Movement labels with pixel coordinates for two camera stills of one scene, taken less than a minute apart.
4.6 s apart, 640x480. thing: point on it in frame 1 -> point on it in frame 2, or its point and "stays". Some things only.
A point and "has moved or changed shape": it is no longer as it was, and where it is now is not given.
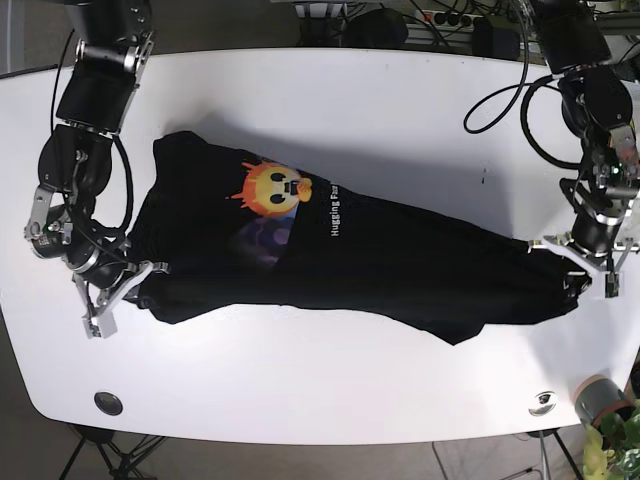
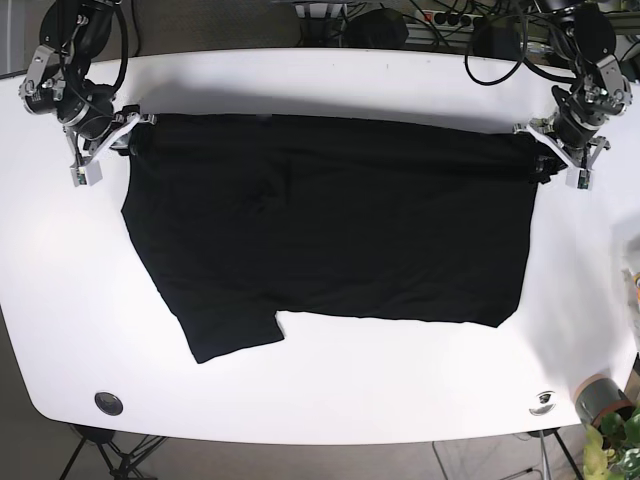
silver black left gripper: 53,234 -> 54,83
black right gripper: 599,220 -> 588,104
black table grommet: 108,403 stays
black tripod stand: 123,451 stays
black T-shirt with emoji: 230,232 has moved or changed shape
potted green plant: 611,423 stays
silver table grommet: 544,402 stays
